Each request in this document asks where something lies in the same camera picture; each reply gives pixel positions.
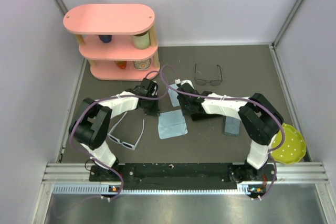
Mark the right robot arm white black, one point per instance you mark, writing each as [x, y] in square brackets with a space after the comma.
[260, 119]

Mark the aluminium rail with cable duct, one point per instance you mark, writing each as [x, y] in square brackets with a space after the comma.
[89, 179]

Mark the dark blue cup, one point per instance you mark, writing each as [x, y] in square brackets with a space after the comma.
[105, 38]

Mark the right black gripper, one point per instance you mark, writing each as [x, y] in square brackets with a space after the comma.
[185, 112]

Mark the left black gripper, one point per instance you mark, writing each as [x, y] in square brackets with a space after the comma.
[154, 111]

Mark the light blue cleaning cloth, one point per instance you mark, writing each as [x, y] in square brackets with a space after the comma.
[173, 95]
[171, 124]

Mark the orange red small cup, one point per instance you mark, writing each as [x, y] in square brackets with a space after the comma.
[121, 64]

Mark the pink three-tier wooden shelf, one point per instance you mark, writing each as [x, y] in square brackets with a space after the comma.
[122, 21]

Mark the yellow green dotted plate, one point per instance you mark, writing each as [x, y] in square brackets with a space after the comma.
[293, 149]

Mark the patterned ceramic bowl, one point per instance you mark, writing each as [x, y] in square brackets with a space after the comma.
[142, 64]

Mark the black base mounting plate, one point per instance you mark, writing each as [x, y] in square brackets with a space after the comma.
[191, 176]

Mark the black glasses case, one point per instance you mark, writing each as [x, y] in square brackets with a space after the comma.
[199, 116]

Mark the cream cylindrical jar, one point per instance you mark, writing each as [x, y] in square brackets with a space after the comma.
[141, 41]

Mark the thin black wire eyeglasses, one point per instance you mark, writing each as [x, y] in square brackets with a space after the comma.
[208, 74]

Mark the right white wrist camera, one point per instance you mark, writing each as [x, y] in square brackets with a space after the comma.
[180, 82]

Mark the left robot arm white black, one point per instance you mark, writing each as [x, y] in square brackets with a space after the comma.
[90, 124]

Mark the white frame sunglasses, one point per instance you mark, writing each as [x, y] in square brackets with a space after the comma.
[126, 135]

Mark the blue grey glasses case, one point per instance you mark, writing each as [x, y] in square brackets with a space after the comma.
[231, 126]

